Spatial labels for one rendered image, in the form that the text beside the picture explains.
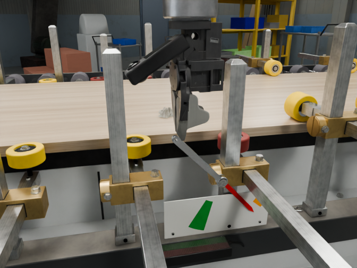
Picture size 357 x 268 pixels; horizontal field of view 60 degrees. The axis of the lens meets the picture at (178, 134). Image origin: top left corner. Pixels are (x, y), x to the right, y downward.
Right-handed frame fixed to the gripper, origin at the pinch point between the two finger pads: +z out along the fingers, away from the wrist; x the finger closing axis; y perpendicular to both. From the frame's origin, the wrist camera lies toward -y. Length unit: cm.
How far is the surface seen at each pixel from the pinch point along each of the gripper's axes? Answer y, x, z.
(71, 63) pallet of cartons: -68, 426, 41
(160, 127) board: 0.5, 27.1, 8.2
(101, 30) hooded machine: -27, 633, 3
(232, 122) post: 13.3, 6.1, 0.6
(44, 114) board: -33, 48, 8
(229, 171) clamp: 12.9, 5.4, 12.1
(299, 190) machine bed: 48, 28, 35
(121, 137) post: -10.5, 6.1, 2.1
